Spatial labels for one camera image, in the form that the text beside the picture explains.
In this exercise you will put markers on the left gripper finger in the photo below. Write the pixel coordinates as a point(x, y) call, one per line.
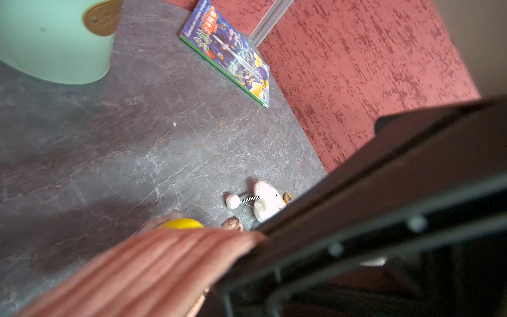
point(413, 224)

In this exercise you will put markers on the white fluffy sheep charm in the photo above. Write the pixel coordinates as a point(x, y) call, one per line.
point(266, 199)

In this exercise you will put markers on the yellow blue plush charm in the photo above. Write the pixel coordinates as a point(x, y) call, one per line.
point(180, 224)

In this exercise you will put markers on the colourful comic book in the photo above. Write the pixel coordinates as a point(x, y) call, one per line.
point(213, 37)

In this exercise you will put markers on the mint green pencil cup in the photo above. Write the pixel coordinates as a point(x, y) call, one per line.
point(66, 42)

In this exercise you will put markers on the right corner aluminium post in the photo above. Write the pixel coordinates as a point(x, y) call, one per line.
point(270, 19)

